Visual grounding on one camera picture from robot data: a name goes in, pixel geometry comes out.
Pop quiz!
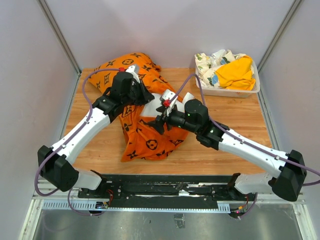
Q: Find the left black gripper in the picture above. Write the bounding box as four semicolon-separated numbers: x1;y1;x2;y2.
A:
122;78;155;107

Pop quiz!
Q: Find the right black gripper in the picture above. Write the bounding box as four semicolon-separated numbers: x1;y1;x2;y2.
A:
147;103;199;135

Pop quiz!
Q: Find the white pillow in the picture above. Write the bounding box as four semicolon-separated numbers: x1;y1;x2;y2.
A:
140;92;194;118

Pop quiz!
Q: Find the orange patterned pillowcase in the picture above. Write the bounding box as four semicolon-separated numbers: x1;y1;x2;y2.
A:
88;52;188;162

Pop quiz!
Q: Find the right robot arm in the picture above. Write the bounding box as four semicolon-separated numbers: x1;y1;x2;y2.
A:
141;99;307;202

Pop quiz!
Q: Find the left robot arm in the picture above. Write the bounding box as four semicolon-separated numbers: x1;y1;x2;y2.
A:
34;65;155;198

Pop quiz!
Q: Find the white plastic basket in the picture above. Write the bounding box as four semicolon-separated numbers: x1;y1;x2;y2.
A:
195;59;261;98

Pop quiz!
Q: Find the white printed cloth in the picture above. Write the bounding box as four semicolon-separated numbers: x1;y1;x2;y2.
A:
194;49;246;88

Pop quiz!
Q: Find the yellow cloth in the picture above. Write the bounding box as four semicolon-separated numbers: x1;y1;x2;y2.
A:
215;55;256;91

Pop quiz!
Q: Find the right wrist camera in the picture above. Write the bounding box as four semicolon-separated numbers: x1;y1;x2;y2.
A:
160;89;178;115

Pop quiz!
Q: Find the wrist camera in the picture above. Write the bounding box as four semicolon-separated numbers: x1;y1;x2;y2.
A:
160;89;178;115
117;64;141;83

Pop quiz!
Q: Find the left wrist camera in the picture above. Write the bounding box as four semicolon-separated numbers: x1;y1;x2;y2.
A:
117;64;141;83

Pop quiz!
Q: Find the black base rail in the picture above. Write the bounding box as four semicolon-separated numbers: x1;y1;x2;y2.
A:
77;174;255;211

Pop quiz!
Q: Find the left aluminium frame post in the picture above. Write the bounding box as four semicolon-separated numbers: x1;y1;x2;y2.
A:
36;0;82;75

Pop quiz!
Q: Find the aluminium frame post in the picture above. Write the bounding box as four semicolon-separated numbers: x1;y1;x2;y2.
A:
36;0;82;75
257;0;304;72

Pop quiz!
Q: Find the white slotted cable duct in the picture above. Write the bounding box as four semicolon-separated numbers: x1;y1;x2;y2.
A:
42;200;231;214

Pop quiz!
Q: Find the right aluminium frame post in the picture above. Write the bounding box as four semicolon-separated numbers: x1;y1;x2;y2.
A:
257;0;304;72

